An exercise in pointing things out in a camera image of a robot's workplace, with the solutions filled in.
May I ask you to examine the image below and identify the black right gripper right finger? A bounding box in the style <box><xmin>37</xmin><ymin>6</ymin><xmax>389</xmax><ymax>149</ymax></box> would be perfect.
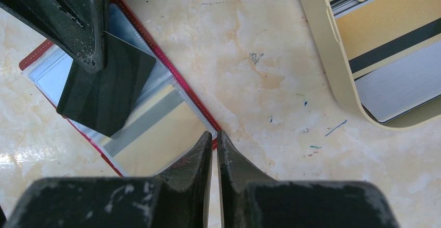
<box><xmin>217</xmin><ymin>131</ymin><xmax>399</xmax><ymax>227</ymax></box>

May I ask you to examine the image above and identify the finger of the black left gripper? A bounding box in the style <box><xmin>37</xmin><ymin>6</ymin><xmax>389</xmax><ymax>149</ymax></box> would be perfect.
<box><xmin>1</xmin><ymin>0</ymin><xmax>110</xmax><ymax>73</ymax></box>

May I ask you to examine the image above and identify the red card holder wallet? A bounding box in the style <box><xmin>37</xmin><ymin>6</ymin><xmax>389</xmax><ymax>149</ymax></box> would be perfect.
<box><xmin>19</xmin><ymin>0</ymin><xmax>220</xmax><ymax>176</ymax></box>

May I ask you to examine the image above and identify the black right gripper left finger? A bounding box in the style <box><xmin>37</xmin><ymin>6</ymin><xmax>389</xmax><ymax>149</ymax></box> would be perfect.
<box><xmin>3</xmin><ymin>132</ymin><xmax>212</xmax><ymax>227</ymax></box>

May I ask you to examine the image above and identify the beige oval card tray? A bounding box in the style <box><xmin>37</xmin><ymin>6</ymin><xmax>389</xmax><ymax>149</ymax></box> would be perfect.
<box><xmin>300</xmin><ymin>0</ymin><xmax>440</xmax><ymax>131</ymax></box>

